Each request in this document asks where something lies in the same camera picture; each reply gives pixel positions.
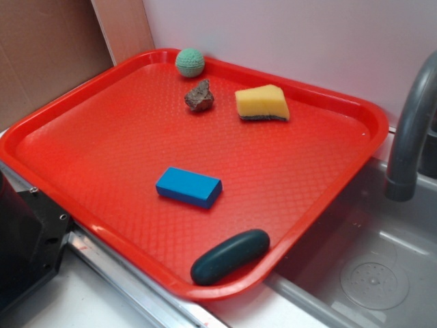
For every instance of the blue rectangular block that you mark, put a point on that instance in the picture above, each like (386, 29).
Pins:
(189, 187)

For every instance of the red plastic tray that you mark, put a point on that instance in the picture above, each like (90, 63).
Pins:
(99, 150)

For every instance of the brown rock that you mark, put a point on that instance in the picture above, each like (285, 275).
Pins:
(200, 98)

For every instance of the yellow sponge with scourer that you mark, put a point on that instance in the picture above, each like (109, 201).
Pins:
(262, 103)

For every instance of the dark green oblong capsule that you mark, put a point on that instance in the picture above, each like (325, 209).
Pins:
(228, 256)

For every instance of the green textured ball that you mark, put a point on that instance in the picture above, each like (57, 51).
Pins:
(190, 62)

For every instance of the grey plastic sink basin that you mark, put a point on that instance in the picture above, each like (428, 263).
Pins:
(367, 261)

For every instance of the grey toy faucet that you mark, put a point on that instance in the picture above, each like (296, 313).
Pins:
(414, 146)

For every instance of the brown cardboard panel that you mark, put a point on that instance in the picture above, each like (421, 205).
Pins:
(50, 47)

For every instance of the silver metal rail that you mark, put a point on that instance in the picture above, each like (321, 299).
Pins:
(95, 288)

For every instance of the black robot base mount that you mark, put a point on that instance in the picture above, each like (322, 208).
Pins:
(34, 231)

